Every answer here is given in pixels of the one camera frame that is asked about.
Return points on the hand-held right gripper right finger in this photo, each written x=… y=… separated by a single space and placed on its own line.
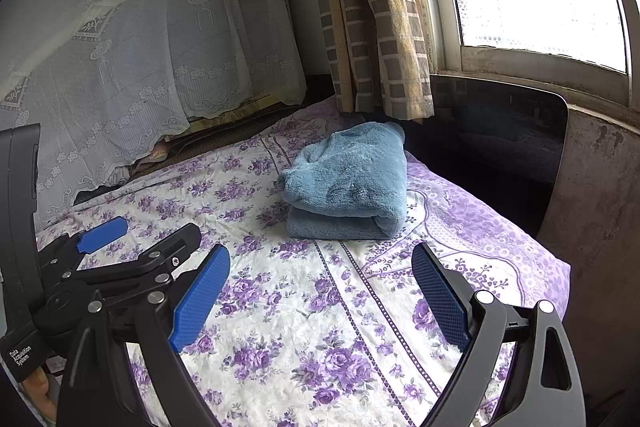
x=440 y=297

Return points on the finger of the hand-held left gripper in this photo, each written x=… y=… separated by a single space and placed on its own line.
x=102 y=234
x=165 y=252

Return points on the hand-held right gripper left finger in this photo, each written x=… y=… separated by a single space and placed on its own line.
x=200 y=302

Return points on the blue fleece zip jacket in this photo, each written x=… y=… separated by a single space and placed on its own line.
x=350 y=177

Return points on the person's left hand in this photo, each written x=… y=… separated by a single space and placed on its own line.
x=40 y=392

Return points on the purple floral bedsheet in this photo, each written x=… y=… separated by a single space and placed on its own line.
x=300 y=332

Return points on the black glossy headboard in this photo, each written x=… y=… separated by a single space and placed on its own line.
x=500 y=137

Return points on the white lace cover cloth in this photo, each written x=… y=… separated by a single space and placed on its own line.
x=125 y=57

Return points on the brown checkered curtain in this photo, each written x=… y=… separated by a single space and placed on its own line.
x=370 y=32

